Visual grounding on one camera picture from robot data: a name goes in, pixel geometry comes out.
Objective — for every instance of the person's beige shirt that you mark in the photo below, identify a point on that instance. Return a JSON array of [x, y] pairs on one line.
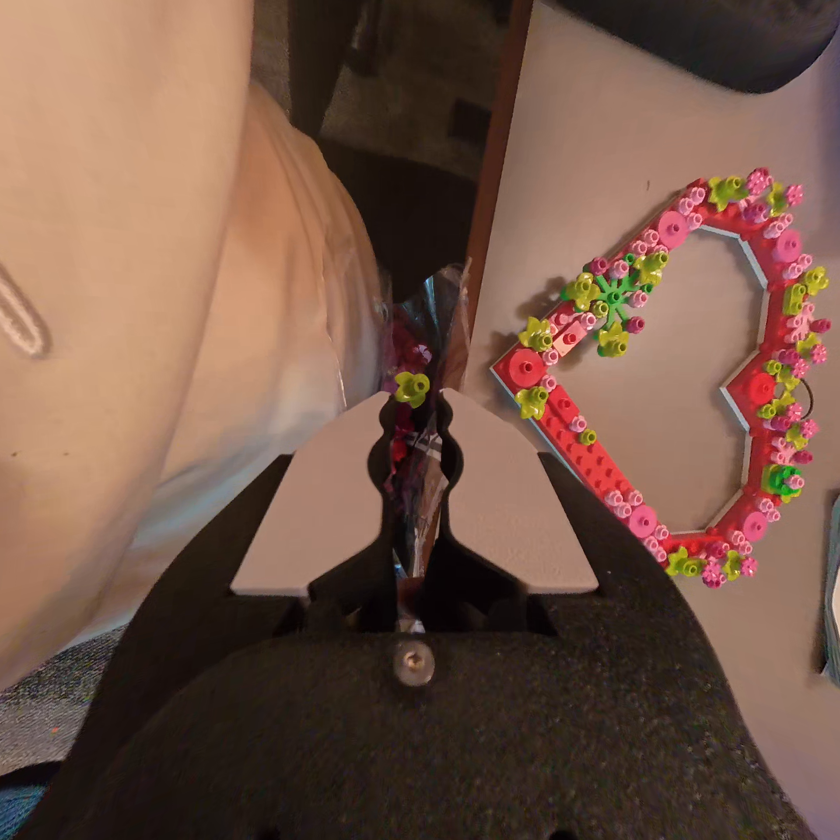
[[118, 197]]

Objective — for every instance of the person's white undershirt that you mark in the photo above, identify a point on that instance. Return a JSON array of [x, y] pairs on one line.
[[275, 394]]

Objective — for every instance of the lime flower brick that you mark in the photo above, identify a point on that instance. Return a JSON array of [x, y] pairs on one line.
[[411, 386]]

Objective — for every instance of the red heart brick frame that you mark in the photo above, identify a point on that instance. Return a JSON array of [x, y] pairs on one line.
[[571, 426]]

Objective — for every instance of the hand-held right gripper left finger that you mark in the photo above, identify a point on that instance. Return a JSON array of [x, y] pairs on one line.
[[315, 512]]

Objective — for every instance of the clear plastic bag of bricks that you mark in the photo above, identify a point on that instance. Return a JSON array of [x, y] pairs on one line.
[[433, 308]]

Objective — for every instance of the white instruction booklet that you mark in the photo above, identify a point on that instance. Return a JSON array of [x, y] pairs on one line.
[[833, 590]]

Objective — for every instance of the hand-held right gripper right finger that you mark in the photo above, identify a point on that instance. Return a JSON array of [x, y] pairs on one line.
[[512, 512]]

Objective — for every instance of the grey desk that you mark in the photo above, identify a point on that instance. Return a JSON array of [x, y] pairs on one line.
[[656, 131]]

